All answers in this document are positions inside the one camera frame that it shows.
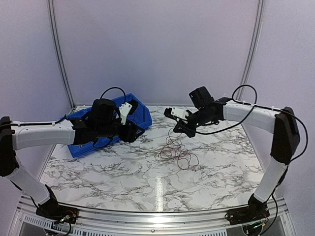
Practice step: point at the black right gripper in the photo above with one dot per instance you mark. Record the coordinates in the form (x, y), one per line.
(184, 129)

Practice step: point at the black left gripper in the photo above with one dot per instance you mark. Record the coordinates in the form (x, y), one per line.
(129, 135)

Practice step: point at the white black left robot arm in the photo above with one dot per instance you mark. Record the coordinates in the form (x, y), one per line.
(104, 120)

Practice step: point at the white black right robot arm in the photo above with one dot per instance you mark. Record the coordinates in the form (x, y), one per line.
(281, 123)

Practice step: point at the blue three-compartment plastic bin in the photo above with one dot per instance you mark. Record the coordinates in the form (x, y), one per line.
(140, 117)

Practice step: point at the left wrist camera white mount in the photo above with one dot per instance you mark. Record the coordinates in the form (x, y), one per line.
(126, 109)

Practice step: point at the left aluminium frame post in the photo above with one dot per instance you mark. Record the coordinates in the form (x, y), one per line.
(59, 54)

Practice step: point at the aluminium frame post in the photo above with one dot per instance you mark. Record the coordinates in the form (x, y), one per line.
(254, 41)
(59, 54)

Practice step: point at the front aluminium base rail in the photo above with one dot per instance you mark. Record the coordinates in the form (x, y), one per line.
(99, 222)

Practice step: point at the right aluminium frame post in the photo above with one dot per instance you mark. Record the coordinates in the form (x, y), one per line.
(254, 41)

